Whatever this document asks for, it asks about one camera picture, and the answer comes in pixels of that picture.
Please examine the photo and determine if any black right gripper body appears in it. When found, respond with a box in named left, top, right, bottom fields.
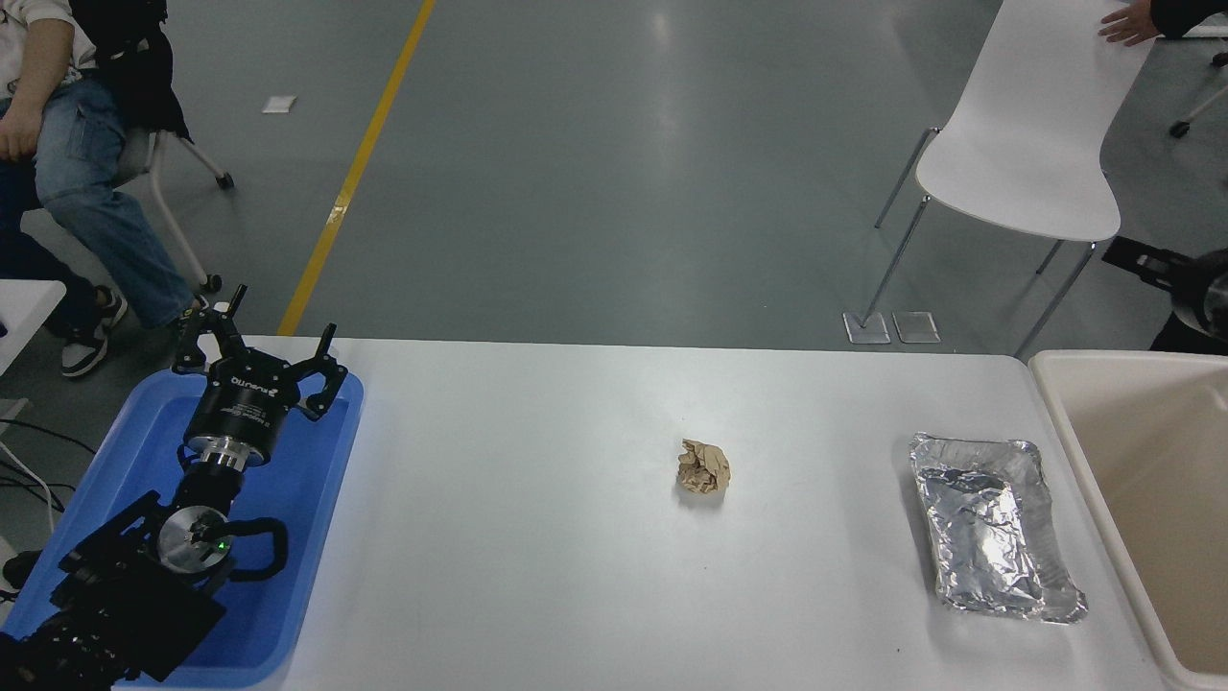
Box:
left=1172, top=264, right=1224, bottom=332

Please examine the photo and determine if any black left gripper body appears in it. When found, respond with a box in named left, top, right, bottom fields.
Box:
left=184, top=350, right=322, bottom=454

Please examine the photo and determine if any standing person's hand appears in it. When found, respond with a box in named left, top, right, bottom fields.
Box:
left=1098, top=3, right=1162, bottom=46

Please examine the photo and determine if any seated person's hand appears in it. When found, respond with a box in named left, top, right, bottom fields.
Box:
left=0, top=101, right=44, bottom=161

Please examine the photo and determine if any blue plastic tray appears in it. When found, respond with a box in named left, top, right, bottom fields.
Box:
left=0, top=369, right=366, bottom=690

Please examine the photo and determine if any rolling chair leg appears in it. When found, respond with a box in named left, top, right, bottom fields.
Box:
left=1169, top=82, right=1228, bottom=140

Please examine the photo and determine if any white plastic chair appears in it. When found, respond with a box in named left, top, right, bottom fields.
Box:
left=862, top=0, right=1157, bottom=359

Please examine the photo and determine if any large pale bin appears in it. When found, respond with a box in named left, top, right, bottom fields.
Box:
left=1027, top=348, right=1228, bottom=691

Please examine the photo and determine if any seated person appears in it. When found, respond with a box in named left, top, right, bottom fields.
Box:
left=0, top=0, right=209, bottom=378

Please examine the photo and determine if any white rolling chair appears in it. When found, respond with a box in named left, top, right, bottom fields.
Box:
left=19, top=125, right=236, bottom=297

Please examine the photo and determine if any small white table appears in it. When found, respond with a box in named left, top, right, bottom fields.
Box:
left=0, top=279, right=68, bottom=377

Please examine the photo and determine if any black jacket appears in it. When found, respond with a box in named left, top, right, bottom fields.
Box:
left=69, top=0, right=193, bottom=145

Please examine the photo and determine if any crumpled foil tray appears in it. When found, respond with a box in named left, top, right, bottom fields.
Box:
left=909, top=432, right=1088, bottom=625

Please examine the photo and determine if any crumpled tan paper ball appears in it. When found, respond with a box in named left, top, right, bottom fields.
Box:
left=676, top=439, right=732, bottom=497

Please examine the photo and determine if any black floor cable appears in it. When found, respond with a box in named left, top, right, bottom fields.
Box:
left=0, top=419, right=99, bottom=490

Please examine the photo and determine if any white floor cable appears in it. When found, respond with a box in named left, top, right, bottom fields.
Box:
left=0, top=441, right=60, bottom=536

